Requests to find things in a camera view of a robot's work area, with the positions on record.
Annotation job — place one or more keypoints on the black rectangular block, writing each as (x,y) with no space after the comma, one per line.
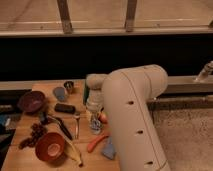
(64,108)

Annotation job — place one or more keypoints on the small grey towel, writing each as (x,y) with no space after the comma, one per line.
(95,124)

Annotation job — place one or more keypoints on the dark grape bunch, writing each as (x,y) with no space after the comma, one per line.
(38,130)

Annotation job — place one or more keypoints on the yellow banana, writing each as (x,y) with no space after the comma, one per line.
(72,152)

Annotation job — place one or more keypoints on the orange red bowl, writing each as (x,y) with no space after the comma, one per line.
(50,147)

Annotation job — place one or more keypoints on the blue grey flat pad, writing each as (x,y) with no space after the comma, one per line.
(60,94)

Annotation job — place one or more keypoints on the red yellow apple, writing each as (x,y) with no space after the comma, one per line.
(103,118)

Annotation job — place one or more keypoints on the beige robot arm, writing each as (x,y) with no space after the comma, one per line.
(123,96)

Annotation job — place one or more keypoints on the small metal cup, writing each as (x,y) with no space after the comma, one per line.
(69,86)

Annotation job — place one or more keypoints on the blue sponge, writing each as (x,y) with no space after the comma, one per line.
(108,150)

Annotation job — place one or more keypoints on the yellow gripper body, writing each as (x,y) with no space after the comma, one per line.
(90,116)

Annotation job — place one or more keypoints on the purple bowl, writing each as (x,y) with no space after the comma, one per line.
(31,101)

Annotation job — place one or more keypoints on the green plastic tray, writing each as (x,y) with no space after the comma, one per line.
(85,93)

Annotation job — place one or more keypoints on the metal spoon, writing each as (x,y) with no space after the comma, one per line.
(77,118)

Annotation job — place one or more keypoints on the orange carrot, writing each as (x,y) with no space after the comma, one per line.
(91,145)

